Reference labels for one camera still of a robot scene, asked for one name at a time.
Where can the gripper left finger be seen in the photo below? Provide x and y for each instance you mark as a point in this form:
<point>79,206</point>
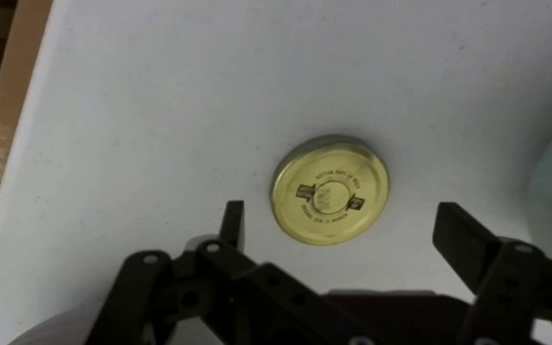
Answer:
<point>218,282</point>

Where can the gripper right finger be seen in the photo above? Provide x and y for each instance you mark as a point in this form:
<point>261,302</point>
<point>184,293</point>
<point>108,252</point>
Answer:
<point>501,273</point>

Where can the gold metal jar lid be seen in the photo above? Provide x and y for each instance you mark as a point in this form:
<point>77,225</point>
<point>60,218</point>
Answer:
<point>329,190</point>

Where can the brown cardboard box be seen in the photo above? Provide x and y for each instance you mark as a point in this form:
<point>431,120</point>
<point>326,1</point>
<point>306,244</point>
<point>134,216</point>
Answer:
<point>3,120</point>

